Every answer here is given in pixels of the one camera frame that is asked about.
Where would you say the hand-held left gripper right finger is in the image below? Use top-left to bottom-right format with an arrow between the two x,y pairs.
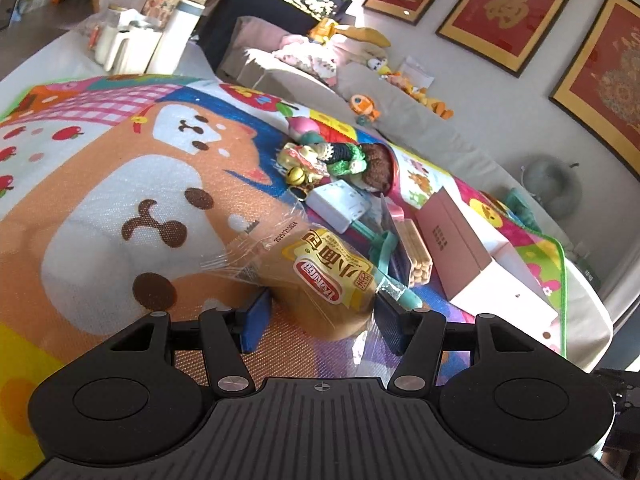
374,290 -> 551,397

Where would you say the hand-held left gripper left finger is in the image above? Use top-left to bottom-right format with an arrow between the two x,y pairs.
102,290 -> 273,397

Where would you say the packaged round bread bun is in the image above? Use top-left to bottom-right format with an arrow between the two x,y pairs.
202,215 -> 401,361

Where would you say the white plastic box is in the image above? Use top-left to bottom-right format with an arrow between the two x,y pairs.
306,180 -> 373,233

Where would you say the brown fuzzy round toy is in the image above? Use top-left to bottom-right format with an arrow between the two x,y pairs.
360,143 -> 396,192

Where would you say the cream yellow small toy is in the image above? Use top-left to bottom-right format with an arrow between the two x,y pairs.
277,142 -> 331,181

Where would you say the teal plastic tool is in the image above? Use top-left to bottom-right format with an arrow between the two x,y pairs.
350,220 -> 423,311

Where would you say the wafer stick packet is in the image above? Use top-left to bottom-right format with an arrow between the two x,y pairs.
380,195 -> 433,288

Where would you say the pink and white box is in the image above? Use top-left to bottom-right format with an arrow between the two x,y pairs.
414,186 -> 560,342

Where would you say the green black crochet doll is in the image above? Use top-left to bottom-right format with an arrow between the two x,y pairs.
320,142 -> 371,178

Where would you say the green and striped plush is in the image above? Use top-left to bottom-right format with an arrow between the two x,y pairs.
502,187 -> 538,228

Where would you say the pink peach toy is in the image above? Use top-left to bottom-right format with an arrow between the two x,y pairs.
286,116 -> 321,138

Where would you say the grey neck pillow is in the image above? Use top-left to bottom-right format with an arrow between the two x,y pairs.
520,154 -> 578,213

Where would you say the colourful cartoon play mat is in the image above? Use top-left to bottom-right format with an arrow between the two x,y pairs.
0,74 -> 568,466

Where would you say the orange fish plush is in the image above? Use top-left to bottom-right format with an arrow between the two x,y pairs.
349,92 -> 382,123

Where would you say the row of orange plush toys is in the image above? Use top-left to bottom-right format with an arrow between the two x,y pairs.
382,72 -> 455,121

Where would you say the pink and white plush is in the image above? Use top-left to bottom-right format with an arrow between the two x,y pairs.
272,35 -> 341,86

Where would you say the yellow plush pillow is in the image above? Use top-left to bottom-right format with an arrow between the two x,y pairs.
332,25 -> 392,48

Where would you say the white thermos bottle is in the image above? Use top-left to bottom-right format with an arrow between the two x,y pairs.
145,0 -> 206,76

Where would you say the orange yellow plush toy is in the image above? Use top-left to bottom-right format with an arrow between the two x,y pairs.
307,17 -> 336,43

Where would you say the white jug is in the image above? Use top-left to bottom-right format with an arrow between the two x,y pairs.
102,22 -> 163,75

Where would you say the black fish tank cabinet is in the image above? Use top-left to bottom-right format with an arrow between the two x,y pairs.
200,0 -> 351,73

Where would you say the small white bottle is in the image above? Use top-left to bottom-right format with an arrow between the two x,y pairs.
92,10 -> 121,66

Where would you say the large red framed picture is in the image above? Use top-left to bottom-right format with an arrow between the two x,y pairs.
549,0 -> 640,181

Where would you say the red gold calligraphy framed picture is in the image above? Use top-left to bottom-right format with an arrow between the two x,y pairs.
436,0 -> 583,78

